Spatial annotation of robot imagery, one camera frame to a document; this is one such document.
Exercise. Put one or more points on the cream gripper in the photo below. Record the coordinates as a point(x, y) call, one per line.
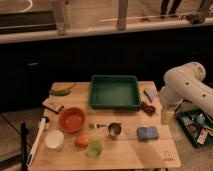
point(166, 115)

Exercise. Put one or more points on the orange tomato toy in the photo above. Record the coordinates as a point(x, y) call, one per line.
point(82, 140)

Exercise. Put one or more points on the bunch of dark grapes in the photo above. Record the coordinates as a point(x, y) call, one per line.
point(148, 109)

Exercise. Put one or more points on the black pole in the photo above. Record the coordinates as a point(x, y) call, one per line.
point(24, 132)

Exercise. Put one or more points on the green plastic tray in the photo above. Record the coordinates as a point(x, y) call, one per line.
point(116, 92)

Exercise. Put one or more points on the blue sponge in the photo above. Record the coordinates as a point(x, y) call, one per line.
point(147, 133)

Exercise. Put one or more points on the green chili pepper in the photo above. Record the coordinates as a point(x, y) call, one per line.
point(59, 92)

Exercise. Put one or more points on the green cup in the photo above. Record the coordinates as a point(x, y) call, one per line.
point(94, 148)

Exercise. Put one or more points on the orange bowl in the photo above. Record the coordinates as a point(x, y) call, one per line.
point(71, 120)

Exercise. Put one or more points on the white handled brush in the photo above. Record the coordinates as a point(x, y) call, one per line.
point(42, 126)

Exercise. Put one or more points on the metal measuring cup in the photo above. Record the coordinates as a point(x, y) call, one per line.
point(114, 129)

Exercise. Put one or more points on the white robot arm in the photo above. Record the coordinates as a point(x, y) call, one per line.
point(185, 82)

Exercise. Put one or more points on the small brown box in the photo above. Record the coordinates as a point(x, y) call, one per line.
point(52, 105)

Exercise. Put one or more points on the green bin with items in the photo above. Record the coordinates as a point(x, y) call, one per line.
point(187, 121)

